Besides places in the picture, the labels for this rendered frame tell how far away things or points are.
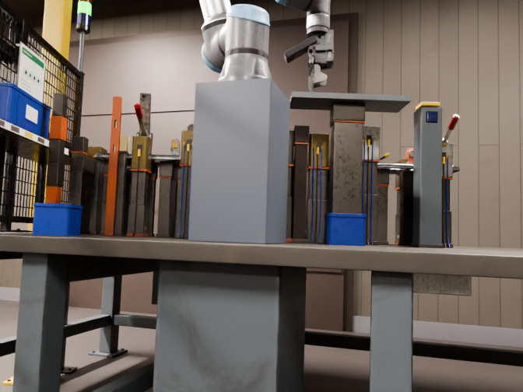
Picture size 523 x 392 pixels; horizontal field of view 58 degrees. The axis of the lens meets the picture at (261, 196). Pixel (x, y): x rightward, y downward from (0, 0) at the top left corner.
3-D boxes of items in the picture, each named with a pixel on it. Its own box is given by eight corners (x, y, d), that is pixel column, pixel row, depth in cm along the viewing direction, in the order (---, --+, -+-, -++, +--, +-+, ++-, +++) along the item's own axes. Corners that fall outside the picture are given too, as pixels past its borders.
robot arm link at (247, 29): (236, 43, 118) (237, -9, 120) (215, 60, 130) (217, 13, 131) (277, 54, 124) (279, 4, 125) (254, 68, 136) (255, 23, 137)
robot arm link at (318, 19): (307, 13, 152) (307, 24, 160) (306, 26, 151) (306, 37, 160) (330, 12, 151) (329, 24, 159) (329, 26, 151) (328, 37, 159)
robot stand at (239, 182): (265, 244, 110) (271, 77, 113) (187, 240, 116) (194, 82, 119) (286, 243, 129) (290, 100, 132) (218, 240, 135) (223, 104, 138)
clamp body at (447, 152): (443, 248, 170) (444, 148, 173) (457, 249, 158) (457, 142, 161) (422, 247, 170) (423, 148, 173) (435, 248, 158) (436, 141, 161)
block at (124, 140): (124, 236, 171) (130, 136, 174) (121, 236, 167) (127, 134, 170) (114, 236, 171) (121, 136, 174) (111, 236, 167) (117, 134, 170)
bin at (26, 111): (49, 143, 173) (51, 109, 174) (8, 124, 143) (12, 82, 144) (3, 141, 173) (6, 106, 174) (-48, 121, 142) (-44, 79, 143)
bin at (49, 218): (82, 236, 142) (84, 206, 143) (68, 236, 132) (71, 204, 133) (45, 234, 142) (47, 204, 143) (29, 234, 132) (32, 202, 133)
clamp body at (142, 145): (149, 238, 168) (154, 140, 171) (142, 238, 158) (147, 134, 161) (130, 237, 168) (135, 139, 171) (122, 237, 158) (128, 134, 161)
